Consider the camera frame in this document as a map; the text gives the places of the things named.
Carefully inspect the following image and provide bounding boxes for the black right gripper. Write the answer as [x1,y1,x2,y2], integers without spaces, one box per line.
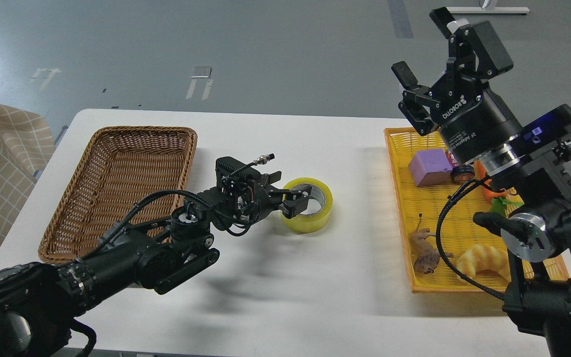
[391,7,522,163]

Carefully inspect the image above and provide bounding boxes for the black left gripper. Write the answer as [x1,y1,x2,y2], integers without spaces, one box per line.
[215,157,312,226]

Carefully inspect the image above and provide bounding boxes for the yellow tape roll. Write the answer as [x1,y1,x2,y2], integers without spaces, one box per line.
[282,177,333,234]

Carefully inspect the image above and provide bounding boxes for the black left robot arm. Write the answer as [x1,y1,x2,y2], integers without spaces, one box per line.
[0,154,313,357]

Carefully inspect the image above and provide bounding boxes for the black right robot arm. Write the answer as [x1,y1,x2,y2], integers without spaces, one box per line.
[392,7,571,357]

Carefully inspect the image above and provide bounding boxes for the white stand base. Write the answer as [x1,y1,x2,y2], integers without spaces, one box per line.
[446,0,530,15]

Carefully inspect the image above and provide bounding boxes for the purple block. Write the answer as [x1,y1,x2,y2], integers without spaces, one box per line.
[408,148,452,187]

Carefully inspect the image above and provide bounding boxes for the small red can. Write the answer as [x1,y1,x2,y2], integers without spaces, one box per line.
[446,149,475,185]

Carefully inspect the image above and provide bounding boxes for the orange toy carrot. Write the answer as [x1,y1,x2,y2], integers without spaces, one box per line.
[475,161,509,204]

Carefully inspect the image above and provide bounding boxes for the brown toy animal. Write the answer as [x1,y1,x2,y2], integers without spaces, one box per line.
[409,213,441,274]

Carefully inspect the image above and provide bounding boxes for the yellow plastic basket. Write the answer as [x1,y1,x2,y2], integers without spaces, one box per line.
[384,127,569,294]

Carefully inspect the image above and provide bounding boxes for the brown wicker basket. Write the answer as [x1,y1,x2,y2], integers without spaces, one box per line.
[38,126,198,263]

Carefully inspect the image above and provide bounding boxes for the toy croissant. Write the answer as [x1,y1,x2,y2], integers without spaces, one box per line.
[456,244,512,282]

